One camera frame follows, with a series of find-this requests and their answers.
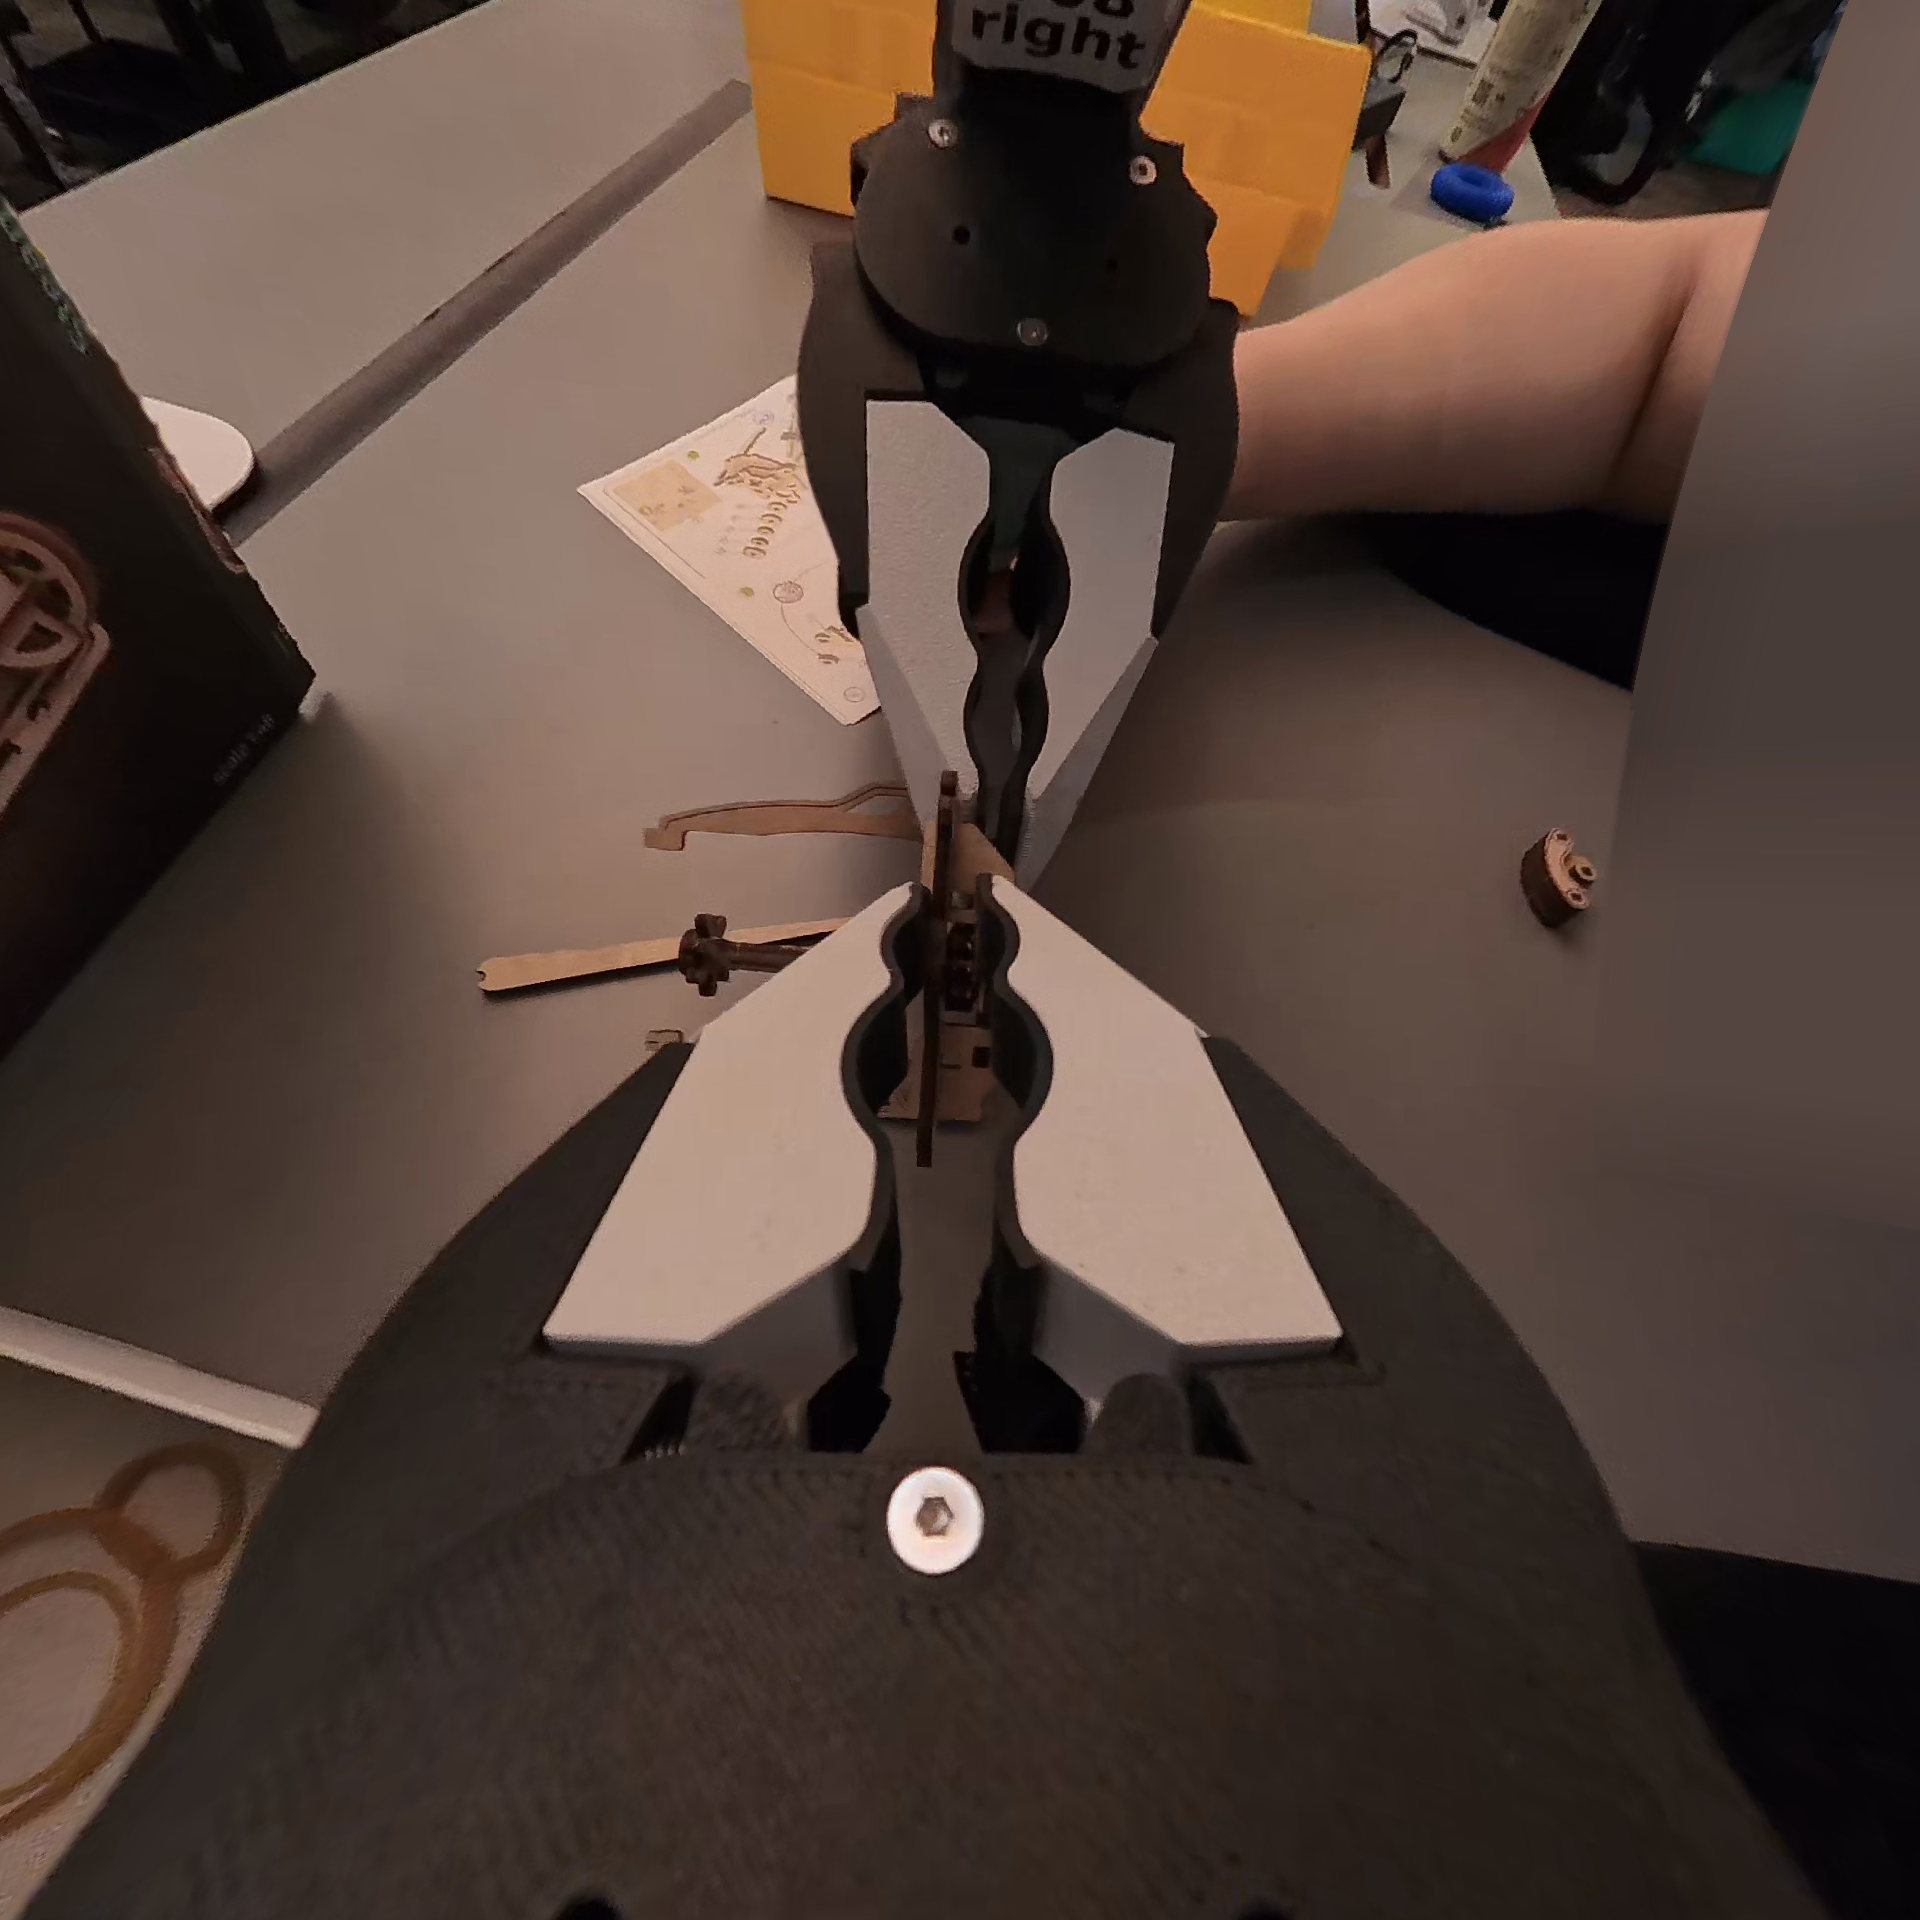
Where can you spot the printed cardboard tube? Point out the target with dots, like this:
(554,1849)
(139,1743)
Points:
(1507,77)

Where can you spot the person's right forearm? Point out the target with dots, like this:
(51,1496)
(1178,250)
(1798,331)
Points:
(1500,375)

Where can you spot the printed instruction sheet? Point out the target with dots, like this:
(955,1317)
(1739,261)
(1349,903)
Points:
(704,511)

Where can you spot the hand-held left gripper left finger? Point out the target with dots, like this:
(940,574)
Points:
(735,1200)

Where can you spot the flat wooden stick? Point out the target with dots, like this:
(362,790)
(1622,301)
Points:
(587,966)

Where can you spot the white cardboard box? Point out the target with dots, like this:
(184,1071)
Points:
(149,1389)

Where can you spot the black model kit box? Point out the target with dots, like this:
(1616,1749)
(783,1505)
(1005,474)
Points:
(119,781)

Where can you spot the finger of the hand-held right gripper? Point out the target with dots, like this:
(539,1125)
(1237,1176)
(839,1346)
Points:
(1118,600)
(916,600)

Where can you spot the pile of rubber bands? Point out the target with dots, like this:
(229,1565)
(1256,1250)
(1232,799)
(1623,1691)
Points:
(130,1568)

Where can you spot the long wooden lever part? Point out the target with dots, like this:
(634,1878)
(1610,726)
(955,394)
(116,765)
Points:
(781,818)

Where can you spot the small wooden gear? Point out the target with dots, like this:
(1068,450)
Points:
(703,954)

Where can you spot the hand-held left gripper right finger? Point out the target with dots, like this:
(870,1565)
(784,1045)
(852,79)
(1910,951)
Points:
(1155,1200)

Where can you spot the yellow plastic bin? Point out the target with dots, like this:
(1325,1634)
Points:
(811,120)

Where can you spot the curved wooden part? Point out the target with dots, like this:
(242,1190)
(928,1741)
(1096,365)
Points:
(1552,879)

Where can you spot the white rounded base plate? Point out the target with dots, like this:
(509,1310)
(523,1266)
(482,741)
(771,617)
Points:
(202,450)

